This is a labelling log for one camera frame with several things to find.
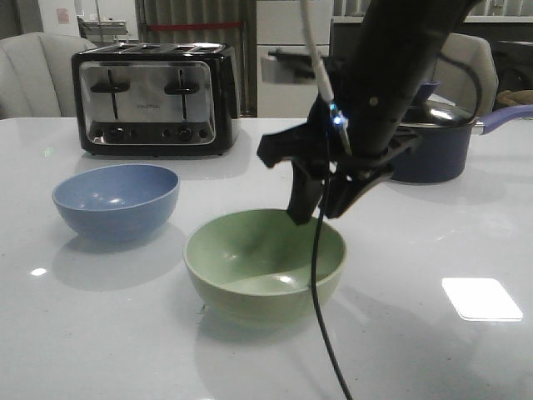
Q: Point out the dark kitchen counter cabinet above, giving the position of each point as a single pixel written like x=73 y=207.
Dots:
x=510 y=39

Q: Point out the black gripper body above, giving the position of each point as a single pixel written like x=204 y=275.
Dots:
x=319 y=141

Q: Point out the beige armchair on left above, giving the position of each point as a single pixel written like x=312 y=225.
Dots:
x=36 y=75

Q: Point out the blue bowl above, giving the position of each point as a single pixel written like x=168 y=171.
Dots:
x=119 y=203

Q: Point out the dark blue saucepan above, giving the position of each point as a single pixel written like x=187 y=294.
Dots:
x=441 y=153

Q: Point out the metal cart in background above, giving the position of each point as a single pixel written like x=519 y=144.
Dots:
x=96 y=27

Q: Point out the beige armchair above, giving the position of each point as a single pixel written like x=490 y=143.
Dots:
x=466 y=73
x=36 y=75

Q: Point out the black and chrome toaster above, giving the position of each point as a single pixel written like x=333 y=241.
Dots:
x=157 y=99

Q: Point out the red barrier bar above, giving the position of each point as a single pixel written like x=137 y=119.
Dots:
x=194 y=26

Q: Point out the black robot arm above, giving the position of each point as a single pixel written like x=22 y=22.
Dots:
x=373 y=87

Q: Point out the beige armchair on right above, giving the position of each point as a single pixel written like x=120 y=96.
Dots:
x=466 y=73

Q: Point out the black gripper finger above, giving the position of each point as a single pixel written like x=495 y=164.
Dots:
x=344 y=189
x=306 y=192

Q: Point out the green bowl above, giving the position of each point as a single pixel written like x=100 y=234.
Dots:
x=254 y=267

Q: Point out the glass pot lid blue knob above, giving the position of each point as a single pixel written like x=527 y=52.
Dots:
x=426 y=112

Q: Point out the white refrigerator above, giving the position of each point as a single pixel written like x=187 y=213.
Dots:
x=279 y=27

